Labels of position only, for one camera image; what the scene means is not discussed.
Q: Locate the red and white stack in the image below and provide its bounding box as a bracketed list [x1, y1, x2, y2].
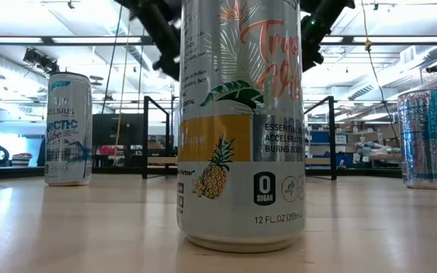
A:
[11, 152, 33, 167]

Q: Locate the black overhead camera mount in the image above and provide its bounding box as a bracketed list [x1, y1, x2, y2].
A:
[22, 48, 61, 76]

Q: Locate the silver blue Red Bull can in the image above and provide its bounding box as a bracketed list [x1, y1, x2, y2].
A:
[397, 89, 437, 190]

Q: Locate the black monitor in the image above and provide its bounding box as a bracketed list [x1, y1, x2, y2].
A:
[91, 112, 146, 148]

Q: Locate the Celsius tropical pineapple can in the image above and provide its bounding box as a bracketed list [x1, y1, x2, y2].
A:
[176, 0, 307, 254]

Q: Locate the Celsius Arctic Vibe can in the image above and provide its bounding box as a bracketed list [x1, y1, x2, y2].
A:
[44, 71, 93, 187]

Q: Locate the cluttered wooden workbench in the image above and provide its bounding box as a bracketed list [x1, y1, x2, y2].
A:
[354, 140, 437, 170]

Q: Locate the black aluminium rig frame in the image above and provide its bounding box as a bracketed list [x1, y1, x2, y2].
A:
[0, 0, 437, 181]

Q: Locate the black hanging cable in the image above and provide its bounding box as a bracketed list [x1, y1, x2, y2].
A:
[100, 3, 124, 115]

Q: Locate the wooden shelf with black frame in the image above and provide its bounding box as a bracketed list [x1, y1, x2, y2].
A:
[141, 95, 337, 181]

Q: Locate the shelving with blue bins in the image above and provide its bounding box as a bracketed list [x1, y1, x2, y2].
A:
[309, 128, 356, 168]

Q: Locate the yellow hanging rope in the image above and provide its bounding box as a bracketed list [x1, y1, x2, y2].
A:
[360, 0, 401, 149]
[112, 14, 132, 162]

